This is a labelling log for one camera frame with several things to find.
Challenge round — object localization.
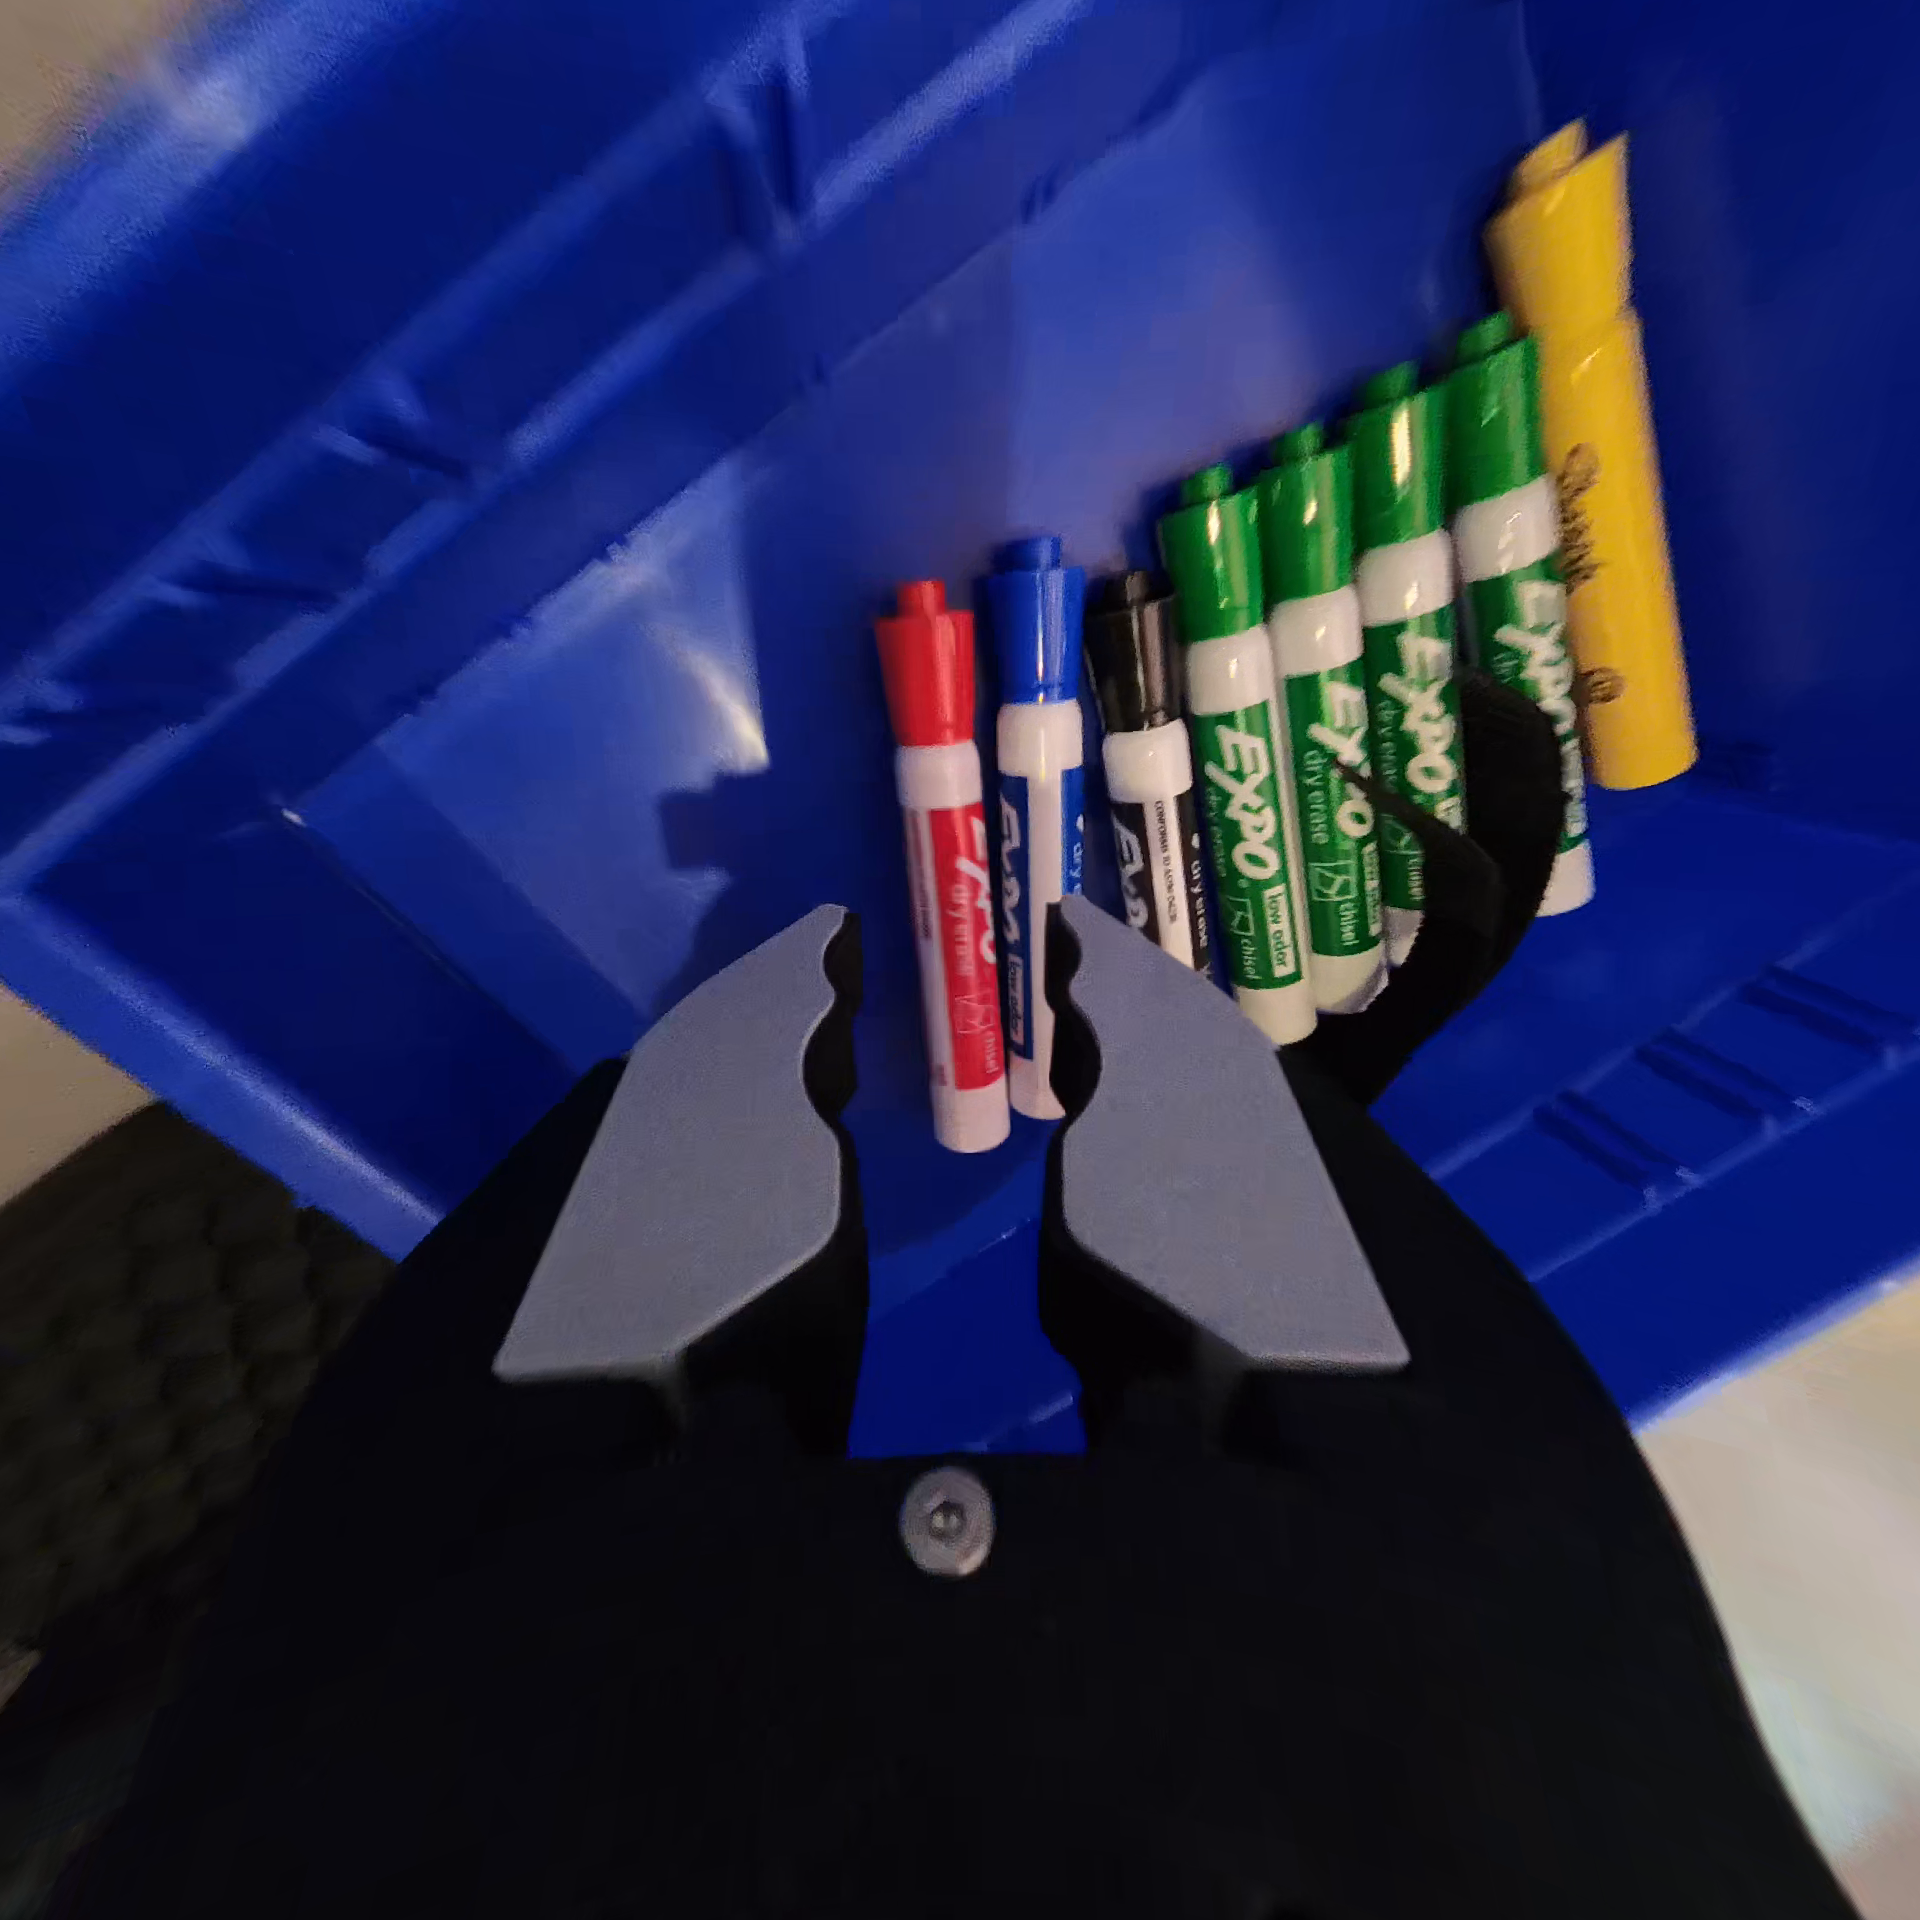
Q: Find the blue dry erase marker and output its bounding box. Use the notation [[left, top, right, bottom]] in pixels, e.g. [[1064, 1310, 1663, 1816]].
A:
[[983, 537, 1088, 1122]]

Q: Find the black dry erase marker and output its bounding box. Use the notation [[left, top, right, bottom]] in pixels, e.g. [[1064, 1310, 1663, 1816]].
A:
[[1083, 570, 1222, 976]]

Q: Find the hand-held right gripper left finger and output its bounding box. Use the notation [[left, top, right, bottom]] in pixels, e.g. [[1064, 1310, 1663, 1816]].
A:
[[491, 902, 874, 1449]]

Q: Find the red dry erase marker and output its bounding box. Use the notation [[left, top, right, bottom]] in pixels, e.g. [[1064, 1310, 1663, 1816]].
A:
[[874, 578, 1011, 1155]]

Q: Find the black fabric tie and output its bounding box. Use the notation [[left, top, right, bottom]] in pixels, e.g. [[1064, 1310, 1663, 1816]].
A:
[[1290, 670, 1568, 1114]]

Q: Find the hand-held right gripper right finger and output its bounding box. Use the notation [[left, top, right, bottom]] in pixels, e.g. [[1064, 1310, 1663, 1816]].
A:
[[1039, 896, 1414, 1449]]

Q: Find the green dry erase marker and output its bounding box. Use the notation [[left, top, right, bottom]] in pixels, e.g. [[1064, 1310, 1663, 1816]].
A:
[[1442, 310, 1595, 917], [1154, 464, 1321, 1046], [1258, 422, 1386, 1010], [1345, 361, 1466, 970]]

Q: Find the black honeycomb mat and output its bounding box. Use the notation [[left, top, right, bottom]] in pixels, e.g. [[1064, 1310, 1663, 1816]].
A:
[[0, 1102, 401, 1696]]

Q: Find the blue plastic bin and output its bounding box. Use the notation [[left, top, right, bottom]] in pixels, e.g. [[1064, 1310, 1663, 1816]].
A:
[[0, 0, 1920, 1456]]

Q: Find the yellow marker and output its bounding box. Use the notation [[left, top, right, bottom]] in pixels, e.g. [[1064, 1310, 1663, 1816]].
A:
[[1481, 120, 1702, 793]]

